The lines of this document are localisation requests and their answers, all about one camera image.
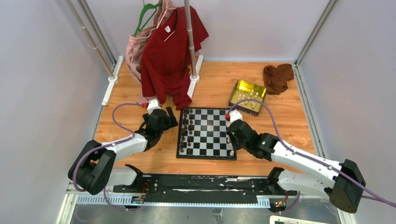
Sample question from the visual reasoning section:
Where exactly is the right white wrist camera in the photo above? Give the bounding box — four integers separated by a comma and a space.
229, 110, 243, 123

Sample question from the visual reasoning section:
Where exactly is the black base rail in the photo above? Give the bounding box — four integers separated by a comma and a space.
111, 174, 297, 204

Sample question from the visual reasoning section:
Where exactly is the metal clothes rack pole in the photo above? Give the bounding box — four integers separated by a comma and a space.
184, 0, 195, 69

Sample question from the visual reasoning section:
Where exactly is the red t-shirt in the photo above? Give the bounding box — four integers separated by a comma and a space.
141, 7, 192, 110

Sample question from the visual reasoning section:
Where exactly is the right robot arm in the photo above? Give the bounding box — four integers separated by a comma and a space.
227, 119, 366, 214

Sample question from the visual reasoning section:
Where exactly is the white rack base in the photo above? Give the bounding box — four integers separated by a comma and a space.
187, 54, 204, 99

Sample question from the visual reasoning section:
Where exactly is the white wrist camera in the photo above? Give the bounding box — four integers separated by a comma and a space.
147, 98, 161, 114
229, 110, 243, 123

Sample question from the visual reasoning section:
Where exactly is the green clothes hanger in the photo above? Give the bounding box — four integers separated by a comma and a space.
133, 0, 163, 37

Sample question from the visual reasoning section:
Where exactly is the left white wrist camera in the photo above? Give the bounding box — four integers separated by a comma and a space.
147, 98, 161, 114

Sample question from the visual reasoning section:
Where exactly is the gold metal tin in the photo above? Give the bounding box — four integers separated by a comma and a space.
228, 79, 267, 117

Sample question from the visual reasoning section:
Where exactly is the brown crumpled cloth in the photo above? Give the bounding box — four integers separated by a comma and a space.
263, 63, 295, 95

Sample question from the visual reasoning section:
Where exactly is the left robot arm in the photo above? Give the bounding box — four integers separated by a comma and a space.
68, 106, 178, 195

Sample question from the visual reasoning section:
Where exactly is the black white chessboard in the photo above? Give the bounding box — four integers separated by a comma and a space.
176, 107, 237, 161

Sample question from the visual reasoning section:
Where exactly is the pink garment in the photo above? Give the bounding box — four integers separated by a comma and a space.
126, 0, 175, 85

